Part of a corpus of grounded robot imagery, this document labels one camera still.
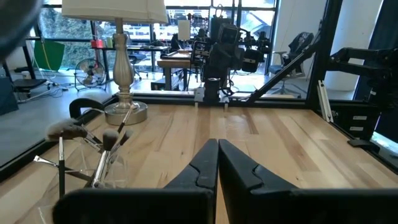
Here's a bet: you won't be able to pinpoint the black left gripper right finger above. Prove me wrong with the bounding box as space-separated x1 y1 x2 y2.
218 139 398 224

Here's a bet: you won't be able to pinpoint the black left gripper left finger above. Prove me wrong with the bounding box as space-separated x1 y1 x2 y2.
52 138 219 224

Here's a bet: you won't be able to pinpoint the small black makeup brush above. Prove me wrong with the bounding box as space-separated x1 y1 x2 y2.
107 129 134 164

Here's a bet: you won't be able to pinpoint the dark-bristle powder brush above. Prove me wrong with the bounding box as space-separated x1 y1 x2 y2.
91 129 120 189

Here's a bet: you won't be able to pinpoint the long black printed-handle brush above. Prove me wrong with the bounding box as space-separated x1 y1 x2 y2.
58 133 67 200

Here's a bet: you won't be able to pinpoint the large brown-bristle powder brush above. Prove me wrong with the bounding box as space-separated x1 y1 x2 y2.
46 119 105 152

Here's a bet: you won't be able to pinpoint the flat-head black makeup brush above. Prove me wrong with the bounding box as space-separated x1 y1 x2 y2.
33 154 94 184

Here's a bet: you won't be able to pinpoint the clear acrylic brush organizer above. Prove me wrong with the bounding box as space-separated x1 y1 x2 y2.
37 133 131 224

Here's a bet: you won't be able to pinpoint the black box white labels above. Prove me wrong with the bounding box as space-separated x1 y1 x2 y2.
331 104 382 141

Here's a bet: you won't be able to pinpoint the wooden desk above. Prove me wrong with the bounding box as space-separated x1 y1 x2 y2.
157 49 195 91

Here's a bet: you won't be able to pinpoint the silver table lamp white shade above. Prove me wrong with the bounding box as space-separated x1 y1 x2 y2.
61 0 169 126

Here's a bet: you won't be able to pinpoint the black table clamp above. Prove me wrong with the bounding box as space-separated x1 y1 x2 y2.
68 98 106 119

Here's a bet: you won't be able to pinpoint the grey office chair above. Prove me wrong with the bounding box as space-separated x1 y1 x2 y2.
269 32 308 96

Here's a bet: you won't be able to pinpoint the black floor fan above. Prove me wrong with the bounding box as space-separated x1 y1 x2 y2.
74 58 107 92

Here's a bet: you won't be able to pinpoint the white sign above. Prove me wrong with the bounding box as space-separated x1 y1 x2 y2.
177 20 191 41

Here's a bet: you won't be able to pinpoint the black flat stand base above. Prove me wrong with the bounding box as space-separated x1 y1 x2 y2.
12 78 48 94

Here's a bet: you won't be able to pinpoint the green board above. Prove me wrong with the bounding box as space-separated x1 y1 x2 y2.
33 39 66 72

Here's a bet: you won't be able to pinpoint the computer tower blue lights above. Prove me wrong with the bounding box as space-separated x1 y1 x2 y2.
0 76 19 116

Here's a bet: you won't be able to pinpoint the black aluminium table frame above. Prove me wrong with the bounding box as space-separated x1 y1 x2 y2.
0 0 398 184

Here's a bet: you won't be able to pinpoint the silver aluminium bracket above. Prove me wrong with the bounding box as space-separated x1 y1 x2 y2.
316 80 334 123

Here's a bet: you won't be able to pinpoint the black articulated mount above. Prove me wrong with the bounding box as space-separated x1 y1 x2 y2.
328 46 398 105

